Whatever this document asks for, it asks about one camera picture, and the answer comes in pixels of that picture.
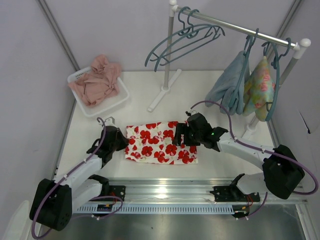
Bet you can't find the silver clothes rack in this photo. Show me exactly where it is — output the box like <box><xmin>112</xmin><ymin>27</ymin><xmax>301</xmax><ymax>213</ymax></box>
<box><xmin>146</xmin><ymin>0</ymin><xmax>312</xmax><ymax>141</ymax></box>

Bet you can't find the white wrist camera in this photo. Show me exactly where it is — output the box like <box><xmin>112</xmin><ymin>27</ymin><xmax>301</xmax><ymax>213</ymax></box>
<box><xmin>185</xmin><ymin>109</ymin><xmax>198</xmax><ymax>117</ymax></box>
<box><xmin>96</xmin><ymin>116</ymin><xmax>116</xmax><ymax>127</ymax></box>

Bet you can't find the teal hanger with blue garment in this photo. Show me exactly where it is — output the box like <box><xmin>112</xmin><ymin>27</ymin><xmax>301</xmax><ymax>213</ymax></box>
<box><xmin>226</xmin><ymin>35</ymin><xmax>255</xmax><ymax>115</ymax></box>

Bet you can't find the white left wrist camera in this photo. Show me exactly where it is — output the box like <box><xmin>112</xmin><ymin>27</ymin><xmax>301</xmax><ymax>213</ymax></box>
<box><xmin>96</xmin><ymin>116</ymin><xmax>116</xmax><ymax>127</ymax></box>

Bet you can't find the white slotted cable duct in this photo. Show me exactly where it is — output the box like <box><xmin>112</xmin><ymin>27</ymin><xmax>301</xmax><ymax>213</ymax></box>
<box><xmin>75</xmin><ymin>202</ymin><xmax>235</xmax><ymax>215</ymax></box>

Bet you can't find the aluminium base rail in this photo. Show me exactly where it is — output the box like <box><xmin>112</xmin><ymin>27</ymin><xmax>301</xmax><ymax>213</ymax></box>
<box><xmin>69</xmin><ymin>176</ymin><xmax>308</xmax><ymax>205</ymax></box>

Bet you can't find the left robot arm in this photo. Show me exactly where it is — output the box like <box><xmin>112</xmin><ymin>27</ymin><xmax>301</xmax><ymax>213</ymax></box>
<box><xmin>29</xmin><ymin>125</ymin><xmax>129</xmax><ymax>231</ymax></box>

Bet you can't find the pink crumpled garment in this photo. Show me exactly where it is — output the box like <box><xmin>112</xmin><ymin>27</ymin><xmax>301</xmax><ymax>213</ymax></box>
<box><xmin>68</xmin><ymin>54</ymin><xmax>122</xmax><ymax>108</ymax></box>

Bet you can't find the red poppy print skirt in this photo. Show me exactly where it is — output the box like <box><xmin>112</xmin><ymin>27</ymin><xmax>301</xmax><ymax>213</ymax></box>
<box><xmin>124</xmin><ymin>121</ymin><xmax>198</xmax><ymax>165</ymax></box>

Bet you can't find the light blue fleece garment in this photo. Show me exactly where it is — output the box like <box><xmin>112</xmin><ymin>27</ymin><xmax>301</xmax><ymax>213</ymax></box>
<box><xmin>205</xmin><ymin>51</ymin><xmax>250</xmax><ymax>115</ymax></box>

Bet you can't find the teal hanger with floral garment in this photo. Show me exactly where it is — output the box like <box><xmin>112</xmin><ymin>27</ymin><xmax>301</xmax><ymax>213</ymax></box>
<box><xmin>251</xmin><ymin>41</ymin><xmax>280</xmax><ymax>122</ymax></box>

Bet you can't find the grey corner frame post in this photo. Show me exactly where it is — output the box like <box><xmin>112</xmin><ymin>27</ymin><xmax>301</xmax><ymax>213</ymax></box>
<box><xmin>36</xmin><ymin>0</ymin><xmax>80</xmax><ymax>71</ymax></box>

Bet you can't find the pastel floral garment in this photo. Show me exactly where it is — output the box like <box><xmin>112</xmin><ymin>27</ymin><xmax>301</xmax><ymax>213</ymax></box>
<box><xmin>242</xmin><ymin>56</ymin><xmax>276</xmax><ymax>122</ymax></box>

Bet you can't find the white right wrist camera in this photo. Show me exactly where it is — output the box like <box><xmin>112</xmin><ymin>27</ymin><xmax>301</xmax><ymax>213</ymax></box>
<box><xmin>185</xmin><ymin>109</ymin><xmax>198</xmax><ymax>117</ymax></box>

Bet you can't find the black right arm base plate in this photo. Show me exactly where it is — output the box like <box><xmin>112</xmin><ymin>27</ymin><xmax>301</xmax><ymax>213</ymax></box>
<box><xmin>209</xmin><ymin>185</ymin><xmax>261</xmax><ymax>203</ymax></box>

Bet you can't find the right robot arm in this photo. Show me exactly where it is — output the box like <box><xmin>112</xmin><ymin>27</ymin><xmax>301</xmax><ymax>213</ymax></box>
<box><xmin>172</xmin><ymin>113</ymin><xmax>305</xmax><ymax>200</ymax></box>

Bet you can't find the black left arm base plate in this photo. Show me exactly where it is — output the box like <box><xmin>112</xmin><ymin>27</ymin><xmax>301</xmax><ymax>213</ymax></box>
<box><xmin>99</xmin><ymin>185</ymin><xmax>126</xmax><ymax>202</ymax></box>

